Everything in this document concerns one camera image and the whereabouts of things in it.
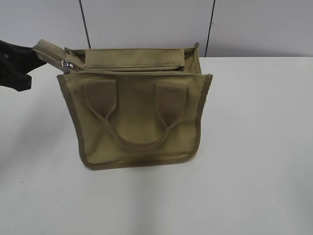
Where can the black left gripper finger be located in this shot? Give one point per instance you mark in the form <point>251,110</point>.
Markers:
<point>20,82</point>
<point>26,59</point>

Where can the yellow canvas tote bag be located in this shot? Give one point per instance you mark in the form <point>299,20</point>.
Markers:
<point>132,106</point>

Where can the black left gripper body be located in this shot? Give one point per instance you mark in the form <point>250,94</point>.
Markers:
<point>7,68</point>

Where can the silver zipper pull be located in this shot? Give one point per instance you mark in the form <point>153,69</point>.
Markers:
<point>65,66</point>

